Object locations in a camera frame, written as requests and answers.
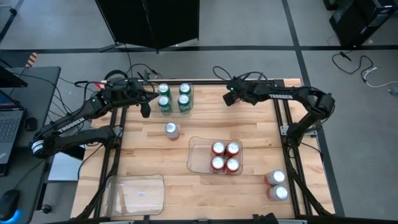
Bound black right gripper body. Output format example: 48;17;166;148
228;78;255;104

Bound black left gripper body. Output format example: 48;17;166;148
102;77;147;106

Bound green Sprite soda can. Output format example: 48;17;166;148
157;83;172;98
177;93;192;113
178;82;193;96
157;95;173;114

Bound clear plastic bin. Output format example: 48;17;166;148
144;82;194;118
103;173;165;218
186;136;244;177

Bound white red Spindrift can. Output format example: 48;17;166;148
264;169;287;187
267;184;290;202
164;121;180;142

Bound red Fanta soda can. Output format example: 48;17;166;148
210;155;226;172
226;141;241;157
225;157;241;174
211;141;226;156

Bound black desk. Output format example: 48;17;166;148
0;66;62;224

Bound black computer mouse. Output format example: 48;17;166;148
24;117;39;132

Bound orange black striped marker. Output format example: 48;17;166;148
24;52;39;68

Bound white flat board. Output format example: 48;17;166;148
47;148;86;182

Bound black monitor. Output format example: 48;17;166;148
0;65;29;89

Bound black laptop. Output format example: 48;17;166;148
0;89;25;177

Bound black computer tower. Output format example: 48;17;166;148
328;0;398;48

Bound black mouse with blue light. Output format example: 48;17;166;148
0;189;21;224

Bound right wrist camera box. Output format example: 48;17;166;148
228;80;243;94

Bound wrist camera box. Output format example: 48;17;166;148
124;82;141;98
228;80;243;94

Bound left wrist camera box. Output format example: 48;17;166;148
124;82;141;98

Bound black cable bundle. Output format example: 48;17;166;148
104;63;164;83

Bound black aluminium table frame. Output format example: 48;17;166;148
70;79;336;224

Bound black floor cable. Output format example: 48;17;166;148
331;50;374;84

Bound white floor cable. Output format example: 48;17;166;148
363;66;398;89

